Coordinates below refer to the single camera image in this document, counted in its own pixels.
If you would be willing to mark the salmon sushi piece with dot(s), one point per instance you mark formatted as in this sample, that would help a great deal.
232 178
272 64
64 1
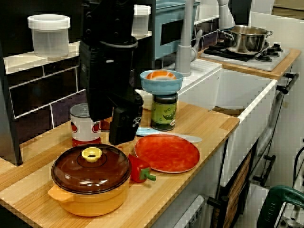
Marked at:
161 75

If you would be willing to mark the dark grey upright panel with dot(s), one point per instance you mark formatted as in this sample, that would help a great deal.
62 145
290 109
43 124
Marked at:
153 47
9 118

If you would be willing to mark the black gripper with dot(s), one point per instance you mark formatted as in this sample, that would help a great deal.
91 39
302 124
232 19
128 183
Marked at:
107 71

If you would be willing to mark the large white-lidded plastic jar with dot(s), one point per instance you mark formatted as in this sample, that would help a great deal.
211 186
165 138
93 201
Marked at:
50 38
142 21

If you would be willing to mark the grey dishwasher panel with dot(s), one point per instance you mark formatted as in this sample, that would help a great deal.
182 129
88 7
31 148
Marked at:
192 213

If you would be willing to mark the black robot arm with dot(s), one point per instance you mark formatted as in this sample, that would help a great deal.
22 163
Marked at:
107 21

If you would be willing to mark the green peas can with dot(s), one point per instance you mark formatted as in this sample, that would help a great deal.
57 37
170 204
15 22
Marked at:
164 111

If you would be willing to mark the dark green clamp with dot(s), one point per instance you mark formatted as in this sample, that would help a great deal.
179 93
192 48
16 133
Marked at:
273 206

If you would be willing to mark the white toy jug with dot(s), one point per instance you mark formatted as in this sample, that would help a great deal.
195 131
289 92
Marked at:
148 102

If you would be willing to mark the white toy sink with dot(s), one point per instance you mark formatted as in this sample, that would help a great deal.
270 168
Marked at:
249 90

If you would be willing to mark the aluminium frame rail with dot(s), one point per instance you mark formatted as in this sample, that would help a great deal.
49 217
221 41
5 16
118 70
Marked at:
292 218

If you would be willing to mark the cream shelf board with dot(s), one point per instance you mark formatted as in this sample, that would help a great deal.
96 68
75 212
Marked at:
23 61

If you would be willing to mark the stainless steel pot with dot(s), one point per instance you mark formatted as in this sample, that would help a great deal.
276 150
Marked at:
247 40

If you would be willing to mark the toy stove cooktop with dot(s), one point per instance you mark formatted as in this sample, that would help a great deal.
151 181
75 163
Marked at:
261 63

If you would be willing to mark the red toy pepper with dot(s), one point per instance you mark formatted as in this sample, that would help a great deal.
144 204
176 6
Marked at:
137 168

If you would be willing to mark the orange beans can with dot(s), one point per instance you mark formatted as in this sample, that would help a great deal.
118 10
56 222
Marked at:
104 126

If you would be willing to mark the wood grain door panel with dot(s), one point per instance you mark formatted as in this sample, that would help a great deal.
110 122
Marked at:
237 190

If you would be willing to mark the dark tiled backsplash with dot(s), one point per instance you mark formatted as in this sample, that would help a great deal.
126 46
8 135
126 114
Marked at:
47 95

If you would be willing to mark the light blue bowl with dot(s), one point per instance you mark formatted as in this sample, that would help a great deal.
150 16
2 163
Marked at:
154 86

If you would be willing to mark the white curved post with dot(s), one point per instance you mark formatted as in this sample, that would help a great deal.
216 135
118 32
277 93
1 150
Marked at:
225 14

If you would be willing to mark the tomato print can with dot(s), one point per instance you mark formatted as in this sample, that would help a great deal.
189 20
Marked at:
80 133

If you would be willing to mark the red orange plate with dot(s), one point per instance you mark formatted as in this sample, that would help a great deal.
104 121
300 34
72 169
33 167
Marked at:
166 154

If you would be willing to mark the orange toy pot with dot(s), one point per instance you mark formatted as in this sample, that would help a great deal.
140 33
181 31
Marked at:
95 204

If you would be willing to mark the grey toy faucet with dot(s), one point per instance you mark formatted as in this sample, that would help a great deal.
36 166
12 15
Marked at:
184 59

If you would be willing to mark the white toy kitchen cabinet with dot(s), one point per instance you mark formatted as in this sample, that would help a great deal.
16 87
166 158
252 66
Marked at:
289 118

